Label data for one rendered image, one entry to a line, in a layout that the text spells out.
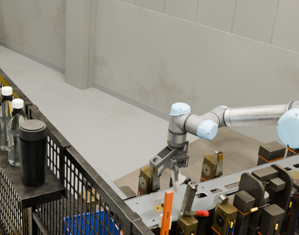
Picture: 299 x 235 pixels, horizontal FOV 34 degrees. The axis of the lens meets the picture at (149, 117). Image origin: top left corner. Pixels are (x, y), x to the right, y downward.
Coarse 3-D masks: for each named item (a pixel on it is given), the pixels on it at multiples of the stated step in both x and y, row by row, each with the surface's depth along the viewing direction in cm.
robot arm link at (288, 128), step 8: (288, 112) 154; (296, 112) 153; (280, 120) 155; (288, 120) 153; (296, 120) 151; (280, 128) 156; (288, 128) 154; (296, 128) 152; (280, 136) 156; (288, 136) 154; (296, 136) 152; (288, 144) 155; (296, 144) 153; (296, 152) 157
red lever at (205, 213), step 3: (198, 210) 184; (201, 210) 182; (204, 210) 181; (186, 213) 190; (189, 213) 188; (192, 213) 186; (195, 213) 184; (198, 213) 182; (201, 213) 181; (204, 213) 179; (207, 213) 179
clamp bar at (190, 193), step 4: (184, 180) 186; (188, 180) 186; (188, 184) 184; (192, 184) 183; (196, 184) 184; (188, 188) 184; (192, 188) 183; (196, 188) 184; (188, 192) 184; (192, 192) 185; (184, 196) 187; (188, 196) 185; (192, 196) 187; (184, 200) 187; (188, 200) 187; (192, 200) 188; (184, 204) 188; (188, 204) 188; (184, 208) 188; (188, 208) 190; (184, 212) 190
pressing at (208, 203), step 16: (288, 160) 252; (224, 176) 232; (240, 176) 233; (160, 192) 215; (208, 192) 218; (224, 192) 219; (144, 208) 203; (176, 208) 205; (192, 208) 206; (208, 208) 206
